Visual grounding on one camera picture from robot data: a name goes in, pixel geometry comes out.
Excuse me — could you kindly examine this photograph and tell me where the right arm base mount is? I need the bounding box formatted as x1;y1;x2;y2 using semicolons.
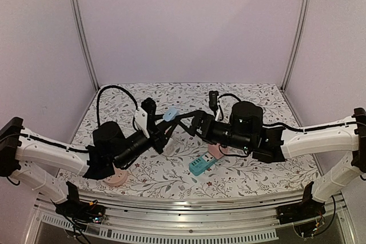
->
276;182;325;238

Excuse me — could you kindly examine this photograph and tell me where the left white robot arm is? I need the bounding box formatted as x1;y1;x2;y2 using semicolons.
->
1;117;178;218

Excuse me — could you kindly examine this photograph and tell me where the round pink socket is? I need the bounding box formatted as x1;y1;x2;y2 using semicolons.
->
103;168;128;187

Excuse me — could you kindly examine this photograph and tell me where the floral table mat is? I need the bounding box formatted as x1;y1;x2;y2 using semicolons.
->
57;83;320;200

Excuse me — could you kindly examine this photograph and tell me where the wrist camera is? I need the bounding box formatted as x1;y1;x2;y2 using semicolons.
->
209;90;224;121
134;98;157;138

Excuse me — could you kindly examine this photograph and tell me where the small blue plug adapter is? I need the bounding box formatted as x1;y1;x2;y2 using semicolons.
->
162;107;178;122

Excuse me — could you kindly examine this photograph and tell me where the right aluminium frame post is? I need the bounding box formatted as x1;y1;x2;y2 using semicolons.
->
280;0;310;93

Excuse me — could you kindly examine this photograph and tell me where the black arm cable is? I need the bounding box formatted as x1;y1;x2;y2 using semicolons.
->
96;84;141;130
220;93;358;135

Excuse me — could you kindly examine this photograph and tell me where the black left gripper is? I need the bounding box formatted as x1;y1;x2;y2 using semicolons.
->
114;114;178;169

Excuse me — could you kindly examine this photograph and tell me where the left aluminium frame post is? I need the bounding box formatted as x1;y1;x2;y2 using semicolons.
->
70;0;100;91

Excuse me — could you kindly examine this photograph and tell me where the aluminium front rail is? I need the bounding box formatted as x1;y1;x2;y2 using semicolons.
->
25;189;355;244

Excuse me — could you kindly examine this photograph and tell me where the teal power strip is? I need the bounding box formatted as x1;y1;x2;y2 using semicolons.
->
189;153;218;176

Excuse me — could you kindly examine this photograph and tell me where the aluminium frame post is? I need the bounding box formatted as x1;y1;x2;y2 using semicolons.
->
280;0;310;93
70;0;100;91

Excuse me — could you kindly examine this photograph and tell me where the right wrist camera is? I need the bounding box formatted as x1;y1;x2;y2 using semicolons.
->
209;90;224;121

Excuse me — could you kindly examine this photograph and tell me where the pink cube socket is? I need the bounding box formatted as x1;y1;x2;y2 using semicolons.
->
208;144;228;160

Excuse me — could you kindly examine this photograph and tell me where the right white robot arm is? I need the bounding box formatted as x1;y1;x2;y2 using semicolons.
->
179;101;365;219

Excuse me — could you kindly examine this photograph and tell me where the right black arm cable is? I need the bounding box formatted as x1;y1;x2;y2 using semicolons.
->
220;93;358;135

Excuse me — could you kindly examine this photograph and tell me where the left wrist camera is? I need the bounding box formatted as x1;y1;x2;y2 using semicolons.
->
134;98;157;138

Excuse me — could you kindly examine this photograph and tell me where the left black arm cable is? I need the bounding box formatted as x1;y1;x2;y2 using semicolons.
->
96;84;141;130

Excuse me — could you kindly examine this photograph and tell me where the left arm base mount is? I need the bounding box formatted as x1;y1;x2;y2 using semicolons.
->
51;182;106;243

